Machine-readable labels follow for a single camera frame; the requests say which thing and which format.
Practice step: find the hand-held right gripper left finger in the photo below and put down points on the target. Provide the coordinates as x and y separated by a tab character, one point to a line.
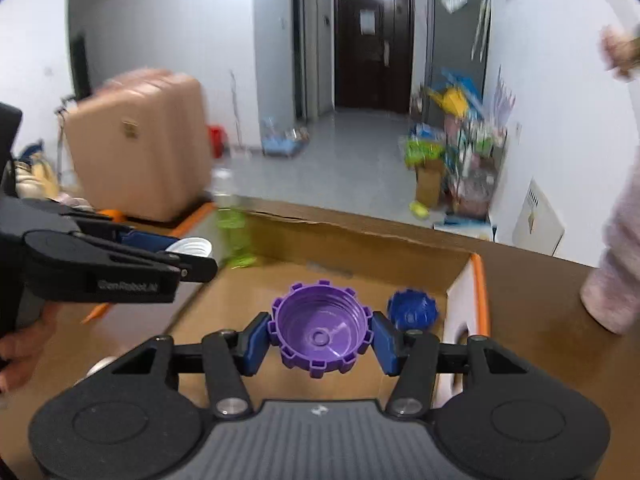
257	342

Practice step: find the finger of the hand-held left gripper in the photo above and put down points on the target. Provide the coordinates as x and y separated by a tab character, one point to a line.
145	241
125	275

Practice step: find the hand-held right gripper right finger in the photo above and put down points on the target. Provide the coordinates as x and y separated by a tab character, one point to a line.
385	345

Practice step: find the blue notched bottle cap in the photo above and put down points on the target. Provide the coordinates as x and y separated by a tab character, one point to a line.
412	310

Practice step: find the white ribbed cap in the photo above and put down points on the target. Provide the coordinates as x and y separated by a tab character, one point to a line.
192	246

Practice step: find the purple notched bottle cap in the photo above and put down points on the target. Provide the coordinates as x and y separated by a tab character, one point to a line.
320	330

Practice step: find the white round lid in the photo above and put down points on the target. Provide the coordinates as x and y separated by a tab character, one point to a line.
102	365

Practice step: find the orange cardboard box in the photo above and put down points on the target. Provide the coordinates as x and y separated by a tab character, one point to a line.
320	255

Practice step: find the person's left hand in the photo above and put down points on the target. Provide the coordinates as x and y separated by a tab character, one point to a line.
25	355

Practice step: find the orange fruit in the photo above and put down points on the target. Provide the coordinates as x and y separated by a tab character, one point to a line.
112	216

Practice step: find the green spray bottle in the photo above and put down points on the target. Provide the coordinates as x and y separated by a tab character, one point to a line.
232	230

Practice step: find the pink ribbed suitcase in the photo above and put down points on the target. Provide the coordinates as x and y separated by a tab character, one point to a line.
140	150

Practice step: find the small brown cardboard box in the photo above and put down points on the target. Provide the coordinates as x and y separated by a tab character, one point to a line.
429	185

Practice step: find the cluttered storage rack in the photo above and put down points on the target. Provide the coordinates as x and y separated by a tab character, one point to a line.
475	170

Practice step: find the white flat board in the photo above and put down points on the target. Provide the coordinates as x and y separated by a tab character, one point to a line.
537	220

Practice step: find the yellow bag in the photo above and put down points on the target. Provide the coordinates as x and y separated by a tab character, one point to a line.
454	101

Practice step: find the dark wooden door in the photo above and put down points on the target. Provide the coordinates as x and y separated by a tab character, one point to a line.
372	50

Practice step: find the bunch of dried pink roses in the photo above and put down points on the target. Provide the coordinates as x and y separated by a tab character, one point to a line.
620	52

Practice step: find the wall socket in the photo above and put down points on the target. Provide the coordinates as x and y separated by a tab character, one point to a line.
518	130

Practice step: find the purple feather wall decor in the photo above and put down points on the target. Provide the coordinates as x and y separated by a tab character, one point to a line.
502	97

